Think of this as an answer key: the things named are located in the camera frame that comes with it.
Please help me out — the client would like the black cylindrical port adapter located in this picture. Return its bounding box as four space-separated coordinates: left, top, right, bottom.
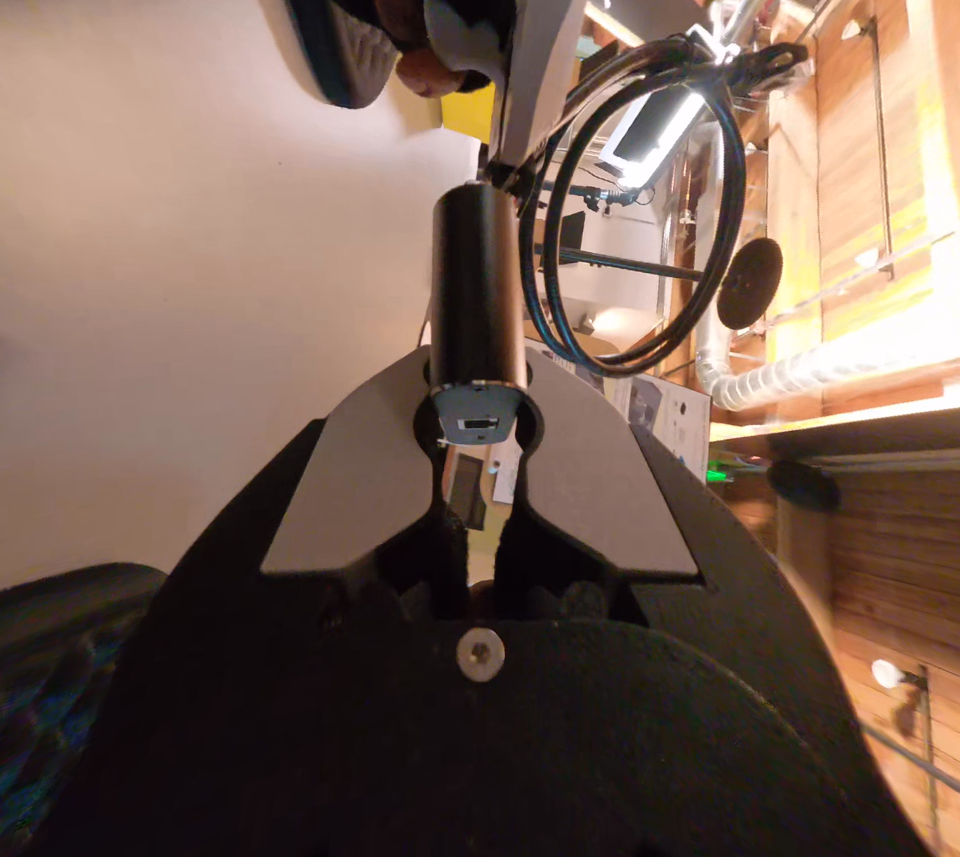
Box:
429 182 524 448

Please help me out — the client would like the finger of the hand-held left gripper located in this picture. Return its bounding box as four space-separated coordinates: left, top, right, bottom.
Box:
491 0 605 174

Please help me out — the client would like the black ethernet cable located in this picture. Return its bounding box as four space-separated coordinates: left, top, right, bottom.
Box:
517 34 813 378

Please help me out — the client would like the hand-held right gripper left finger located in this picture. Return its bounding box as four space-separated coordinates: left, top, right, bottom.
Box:
259 349 451 577

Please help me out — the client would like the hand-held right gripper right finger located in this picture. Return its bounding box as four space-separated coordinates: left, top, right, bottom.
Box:
513 356 700 579

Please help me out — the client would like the silver air duct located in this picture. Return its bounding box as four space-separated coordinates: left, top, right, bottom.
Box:
693 328 960 414

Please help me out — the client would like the black disc floor lamp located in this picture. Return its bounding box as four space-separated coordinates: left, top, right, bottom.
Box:
558 236 786 333

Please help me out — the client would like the ceiling spotlight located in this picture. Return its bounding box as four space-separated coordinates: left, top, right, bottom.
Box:
870 656 931 695

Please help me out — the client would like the light panel on stand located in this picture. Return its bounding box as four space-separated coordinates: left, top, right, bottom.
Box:
596 84 710 191

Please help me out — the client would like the yellow plastic bin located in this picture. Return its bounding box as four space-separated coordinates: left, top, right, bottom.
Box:
439 80 500 142

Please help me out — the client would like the instruction poster board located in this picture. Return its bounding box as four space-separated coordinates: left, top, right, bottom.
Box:
525 339 712 506

